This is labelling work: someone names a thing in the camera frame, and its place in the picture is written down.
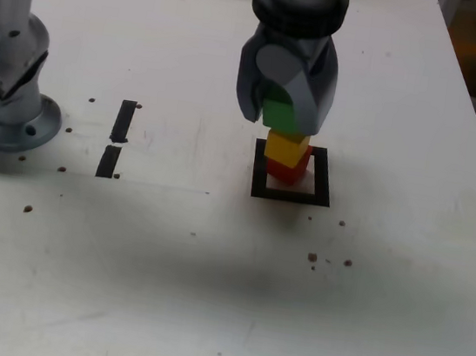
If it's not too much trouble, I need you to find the black tape square outline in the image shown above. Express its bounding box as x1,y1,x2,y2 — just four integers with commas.
249,138,339,209

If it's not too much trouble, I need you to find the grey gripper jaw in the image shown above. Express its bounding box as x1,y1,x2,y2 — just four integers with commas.
247,28,344,138
231,24,281,126

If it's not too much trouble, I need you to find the yellow cube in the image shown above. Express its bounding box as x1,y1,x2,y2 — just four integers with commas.
262,128,312,171

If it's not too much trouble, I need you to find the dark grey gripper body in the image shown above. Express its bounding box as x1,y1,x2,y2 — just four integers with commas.
254,23,332,74

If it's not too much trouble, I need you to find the green cube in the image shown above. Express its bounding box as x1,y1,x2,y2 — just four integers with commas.
259,84,305,134

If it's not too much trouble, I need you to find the red cube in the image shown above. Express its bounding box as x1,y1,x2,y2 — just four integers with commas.
263,142,314,188

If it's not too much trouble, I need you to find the black tape strip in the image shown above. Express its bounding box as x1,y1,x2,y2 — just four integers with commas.
94,97,138,182

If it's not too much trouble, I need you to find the grey metal post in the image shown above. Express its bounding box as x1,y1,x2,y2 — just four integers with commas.
433,0,460,29

